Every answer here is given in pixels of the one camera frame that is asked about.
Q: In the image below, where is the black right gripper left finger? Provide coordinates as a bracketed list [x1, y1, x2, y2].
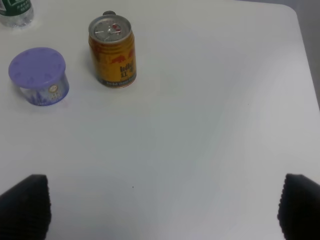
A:
[0, 174, 52, 240]

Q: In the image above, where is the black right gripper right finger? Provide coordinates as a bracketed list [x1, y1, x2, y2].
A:
[277, 173, 320, 240]

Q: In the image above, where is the purple lidded air freshener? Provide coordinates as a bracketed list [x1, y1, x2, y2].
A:
[8, 47, 70, 107]

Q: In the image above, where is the gold Red Bull can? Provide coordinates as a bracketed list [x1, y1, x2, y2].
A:
[88, 14, 137, 88]

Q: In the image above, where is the clear green-label water bottle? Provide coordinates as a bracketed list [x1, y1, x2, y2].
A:
[0, 0, 34, 28]

